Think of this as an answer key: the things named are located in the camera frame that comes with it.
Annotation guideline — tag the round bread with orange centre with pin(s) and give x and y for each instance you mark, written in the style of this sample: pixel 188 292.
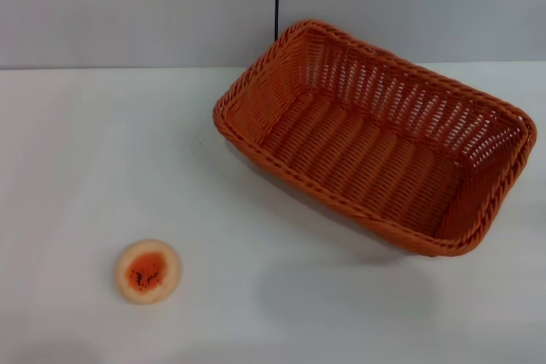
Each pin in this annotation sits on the round bread with orange centre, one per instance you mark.
pixel 148 272

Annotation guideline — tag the orange woven rectangular basket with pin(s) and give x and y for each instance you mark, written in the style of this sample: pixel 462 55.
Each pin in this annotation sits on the orange woven rectangular basket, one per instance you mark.
pixel 362 159

